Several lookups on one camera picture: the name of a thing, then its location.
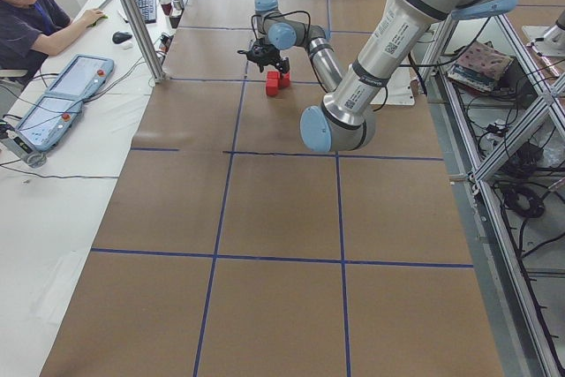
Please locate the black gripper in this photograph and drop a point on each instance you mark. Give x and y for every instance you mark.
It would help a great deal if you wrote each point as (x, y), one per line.
(268, 56)

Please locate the red block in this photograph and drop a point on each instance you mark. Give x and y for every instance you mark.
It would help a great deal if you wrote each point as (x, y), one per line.
(286, 79)
(280, 84)
(272, 83)

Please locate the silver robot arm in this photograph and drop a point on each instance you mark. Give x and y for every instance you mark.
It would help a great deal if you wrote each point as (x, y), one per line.
(344, 120)

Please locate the metal cup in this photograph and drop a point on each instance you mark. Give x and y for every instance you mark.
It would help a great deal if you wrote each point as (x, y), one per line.
(178, 5)

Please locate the black keyboard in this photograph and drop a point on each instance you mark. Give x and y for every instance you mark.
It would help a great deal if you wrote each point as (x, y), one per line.
(147, 9)

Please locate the black computer mouse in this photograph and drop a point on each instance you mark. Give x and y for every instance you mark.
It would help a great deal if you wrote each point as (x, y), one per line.
(121, 37)

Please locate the upper teach pendant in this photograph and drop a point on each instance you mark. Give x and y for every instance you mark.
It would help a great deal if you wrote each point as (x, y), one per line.
(81, 78)

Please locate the teach pendant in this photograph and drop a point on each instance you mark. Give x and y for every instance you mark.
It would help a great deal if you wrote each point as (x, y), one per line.
(48, 121)
(81, 78)

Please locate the lower teach pendant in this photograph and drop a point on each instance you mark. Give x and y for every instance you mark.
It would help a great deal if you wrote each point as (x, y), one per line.
(48, 121)

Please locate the seated person dark shirt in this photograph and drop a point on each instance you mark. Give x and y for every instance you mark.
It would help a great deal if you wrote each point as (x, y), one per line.
(33, 30)

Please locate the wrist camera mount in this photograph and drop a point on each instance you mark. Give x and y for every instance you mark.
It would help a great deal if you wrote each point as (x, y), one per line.
(255, 54)

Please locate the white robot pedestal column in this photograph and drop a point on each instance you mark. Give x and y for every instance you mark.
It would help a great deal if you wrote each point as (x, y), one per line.
(398, 92)

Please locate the aluminium frame post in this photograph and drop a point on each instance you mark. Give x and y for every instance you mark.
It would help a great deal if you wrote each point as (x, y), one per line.
(142, 36)

